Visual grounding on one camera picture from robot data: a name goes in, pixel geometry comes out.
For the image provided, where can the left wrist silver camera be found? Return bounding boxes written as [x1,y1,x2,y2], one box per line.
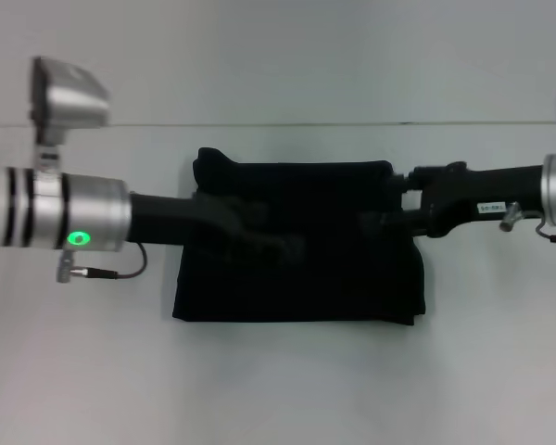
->
[29,55,112,146]

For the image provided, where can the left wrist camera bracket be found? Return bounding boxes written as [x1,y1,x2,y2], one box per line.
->
[33,137,67,176]

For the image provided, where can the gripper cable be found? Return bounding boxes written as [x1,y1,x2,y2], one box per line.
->
[55,240,149,285]
[498,200,556,247]

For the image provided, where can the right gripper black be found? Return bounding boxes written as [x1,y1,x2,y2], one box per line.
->
[359,159,546,239]

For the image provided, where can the black t-shirt white print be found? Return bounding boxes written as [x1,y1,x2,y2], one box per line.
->
[171,146,429,327]

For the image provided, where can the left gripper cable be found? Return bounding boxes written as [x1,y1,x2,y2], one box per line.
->
[55,240,149,285]

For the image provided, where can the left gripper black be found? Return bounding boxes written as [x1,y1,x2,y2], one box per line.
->
[128,191,308,261]

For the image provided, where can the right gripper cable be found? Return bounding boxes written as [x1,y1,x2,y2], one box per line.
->
[498,200,556,247]

